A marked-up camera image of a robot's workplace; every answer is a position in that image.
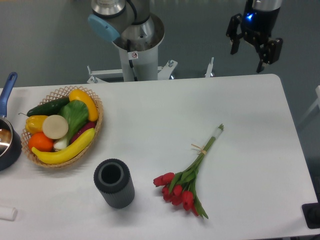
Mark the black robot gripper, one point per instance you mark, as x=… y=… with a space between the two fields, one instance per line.
x=258 y=20

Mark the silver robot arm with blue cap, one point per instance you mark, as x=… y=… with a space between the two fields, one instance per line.
x=131 y=26

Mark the red tulip bouquet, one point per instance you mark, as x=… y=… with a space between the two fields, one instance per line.
x=180 y=188

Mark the black device at table corner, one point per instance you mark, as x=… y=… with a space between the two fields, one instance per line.
x=311 y=212

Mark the purple eggplant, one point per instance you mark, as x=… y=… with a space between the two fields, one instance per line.
x=88 y=125

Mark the yellow squash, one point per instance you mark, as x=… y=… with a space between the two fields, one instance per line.
x=80 y=95

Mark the green bok choy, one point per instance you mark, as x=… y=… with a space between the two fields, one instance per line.
x=76 y=114

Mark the dark grey ribbed vase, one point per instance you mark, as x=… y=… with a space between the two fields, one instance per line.
x=113 y=180

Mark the woven wicker basket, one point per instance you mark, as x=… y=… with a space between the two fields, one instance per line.
x=58 y=94

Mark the green cucumber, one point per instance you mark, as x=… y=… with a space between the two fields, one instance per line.
x=48 y=108

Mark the beige round onion slice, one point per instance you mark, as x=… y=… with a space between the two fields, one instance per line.
x=55 y=127

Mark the yellow bell pepper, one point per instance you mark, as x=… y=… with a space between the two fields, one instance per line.
x=34 y=124

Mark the orange fruit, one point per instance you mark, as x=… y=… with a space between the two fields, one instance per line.
x=41 y=142

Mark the yellow banana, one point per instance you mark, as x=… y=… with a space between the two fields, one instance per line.
x=68 y=153

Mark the white cylinder object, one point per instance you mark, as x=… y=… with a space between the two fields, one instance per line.
x=8 y=213

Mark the white furniture frame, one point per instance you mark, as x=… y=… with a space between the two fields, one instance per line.
x=312 y=111

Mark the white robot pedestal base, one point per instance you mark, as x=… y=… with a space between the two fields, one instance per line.
x=135 y=66

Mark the blue handled saucepan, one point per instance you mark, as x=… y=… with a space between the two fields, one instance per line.
x=10 y=143

